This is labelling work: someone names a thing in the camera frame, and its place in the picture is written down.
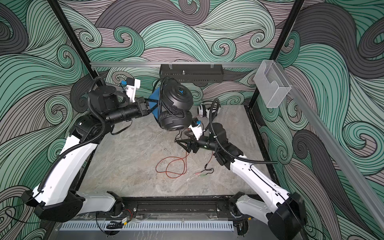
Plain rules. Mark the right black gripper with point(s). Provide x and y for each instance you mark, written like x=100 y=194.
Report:
x=191 y=145

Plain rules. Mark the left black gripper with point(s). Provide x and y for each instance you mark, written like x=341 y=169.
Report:
x=142 y=106

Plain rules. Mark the black blue headphones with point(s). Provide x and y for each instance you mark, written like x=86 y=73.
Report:
x=170 y=103

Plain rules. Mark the white black headphones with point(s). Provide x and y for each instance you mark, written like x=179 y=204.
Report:
x=205 y=110

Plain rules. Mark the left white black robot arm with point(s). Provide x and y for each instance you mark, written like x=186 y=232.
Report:
x=54 y=199

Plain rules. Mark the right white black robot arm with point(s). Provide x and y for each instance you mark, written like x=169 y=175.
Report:
x=282 y=211

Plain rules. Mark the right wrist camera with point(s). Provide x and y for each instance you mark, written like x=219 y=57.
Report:
x=197 y=128

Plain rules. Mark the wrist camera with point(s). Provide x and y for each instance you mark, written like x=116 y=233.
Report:
x=130 y=86
x=197 y=128

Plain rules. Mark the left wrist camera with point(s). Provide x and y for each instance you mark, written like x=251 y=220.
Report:
x=130 y=86

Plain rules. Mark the black perforated wall tray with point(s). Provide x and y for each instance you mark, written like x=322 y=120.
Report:
x=193 y=73

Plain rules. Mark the black frame post left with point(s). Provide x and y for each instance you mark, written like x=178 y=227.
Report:
x=78 y=96

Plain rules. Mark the black frame post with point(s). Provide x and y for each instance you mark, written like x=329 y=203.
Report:
x=287 y=27
x=78 y=96

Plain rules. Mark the aluminium rail back wall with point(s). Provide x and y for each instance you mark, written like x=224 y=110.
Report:
x=138 y=64

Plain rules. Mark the aluminium rail wall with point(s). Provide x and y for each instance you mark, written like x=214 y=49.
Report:
x=138 y=64
x=305 y=97

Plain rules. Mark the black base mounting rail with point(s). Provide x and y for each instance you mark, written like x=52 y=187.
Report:
x=177 y=205

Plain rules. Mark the white slotted cable duct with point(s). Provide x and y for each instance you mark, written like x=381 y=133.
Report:
x=151 y=226

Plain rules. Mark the clear plastic wall bin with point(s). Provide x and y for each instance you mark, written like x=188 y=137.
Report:
x=272 y=83

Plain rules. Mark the aluminium rail right wall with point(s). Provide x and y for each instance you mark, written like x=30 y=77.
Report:
x=305 y=97

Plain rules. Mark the black frame post right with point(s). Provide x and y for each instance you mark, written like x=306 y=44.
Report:
x=287 y=27

